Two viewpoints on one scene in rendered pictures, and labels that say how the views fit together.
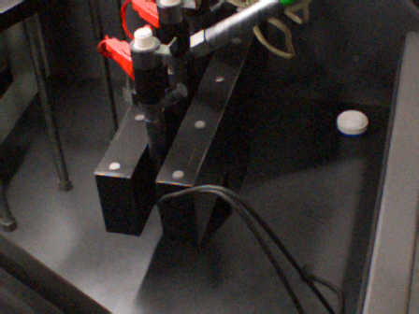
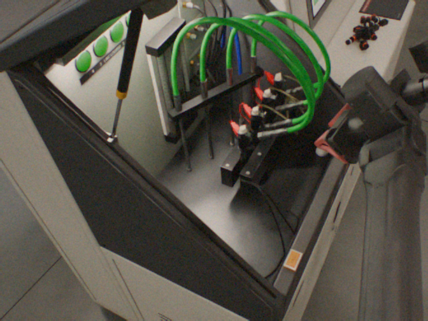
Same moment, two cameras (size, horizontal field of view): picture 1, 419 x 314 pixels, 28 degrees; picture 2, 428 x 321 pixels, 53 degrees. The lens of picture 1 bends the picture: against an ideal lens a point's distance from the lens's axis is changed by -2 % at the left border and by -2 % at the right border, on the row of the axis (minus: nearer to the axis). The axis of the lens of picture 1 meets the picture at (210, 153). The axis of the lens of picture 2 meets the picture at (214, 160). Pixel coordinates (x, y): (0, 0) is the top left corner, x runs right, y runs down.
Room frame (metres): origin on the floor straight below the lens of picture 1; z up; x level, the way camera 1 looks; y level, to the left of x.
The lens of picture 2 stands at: (-0.13, -0.07, 1.92)
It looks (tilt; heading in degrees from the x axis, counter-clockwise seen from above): 49 degrees down; 15
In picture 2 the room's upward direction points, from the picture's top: 6 degrees counter-clockwise
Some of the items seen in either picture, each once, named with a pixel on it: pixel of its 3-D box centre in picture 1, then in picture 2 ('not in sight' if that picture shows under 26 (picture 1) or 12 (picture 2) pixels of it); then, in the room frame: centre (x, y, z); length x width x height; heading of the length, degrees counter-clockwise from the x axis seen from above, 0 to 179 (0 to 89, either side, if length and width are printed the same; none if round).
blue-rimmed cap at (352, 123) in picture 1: (352, 123); (321, 151); (0.85, -0.18, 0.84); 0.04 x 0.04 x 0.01
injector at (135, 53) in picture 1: (166, 135); (246, 158); (0.66, 0.04, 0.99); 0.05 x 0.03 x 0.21; 72
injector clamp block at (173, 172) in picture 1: (195, 131); (260, 149); (0.78, 0.01, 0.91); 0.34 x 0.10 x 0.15; 162
